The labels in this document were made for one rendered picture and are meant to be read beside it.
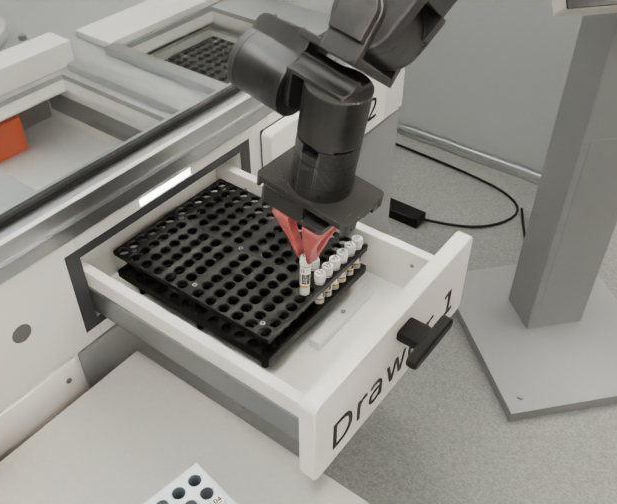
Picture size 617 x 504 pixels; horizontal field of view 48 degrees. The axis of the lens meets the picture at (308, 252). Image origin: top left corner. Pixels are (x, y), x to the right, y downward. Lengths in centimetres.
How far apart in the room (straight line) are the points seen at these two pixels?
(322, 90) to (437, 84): 204
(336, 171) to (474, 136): 203
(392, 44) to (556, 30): 181
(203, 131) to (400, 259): 27
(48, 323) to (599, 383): 142
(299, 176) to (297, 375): 23
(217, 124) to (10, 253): 29
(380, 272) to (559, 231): 95
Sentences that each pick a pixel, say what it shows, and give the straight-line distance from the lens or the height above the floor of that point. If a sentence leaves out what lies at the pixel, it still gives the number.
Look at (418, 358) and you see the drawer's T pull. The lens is 65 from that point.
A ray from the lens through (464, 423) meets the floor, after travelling 176.
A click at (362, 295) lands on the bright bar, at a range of 80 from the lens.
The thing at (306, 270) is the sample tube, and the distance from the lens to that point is 70.
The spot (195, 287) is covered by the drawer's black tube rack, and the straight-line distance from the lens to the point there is 74.
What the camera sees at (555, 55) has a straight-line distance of 237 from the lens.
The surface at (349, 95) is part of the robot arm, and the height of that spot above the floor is 114.
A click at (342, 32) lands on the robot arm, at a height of 119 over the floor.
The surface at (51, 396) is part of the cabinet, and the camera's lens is 85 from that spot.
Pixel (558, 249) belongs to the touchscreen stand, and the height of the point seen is 32.
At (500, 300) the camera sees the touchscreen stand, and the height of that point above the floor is 4.
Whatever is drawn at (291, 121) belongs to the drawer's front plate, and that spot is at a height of 93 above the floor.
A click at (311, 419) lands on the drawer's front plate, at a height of 92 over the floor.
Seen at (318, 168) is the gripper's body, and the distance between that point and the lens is 59.
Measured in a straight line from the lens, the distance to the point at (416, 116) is 269.
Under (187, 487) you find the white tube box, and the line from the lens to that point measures 71.
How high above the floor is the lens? 140
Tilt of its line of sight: 41 degrees down
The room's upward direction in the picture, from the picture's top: straight up
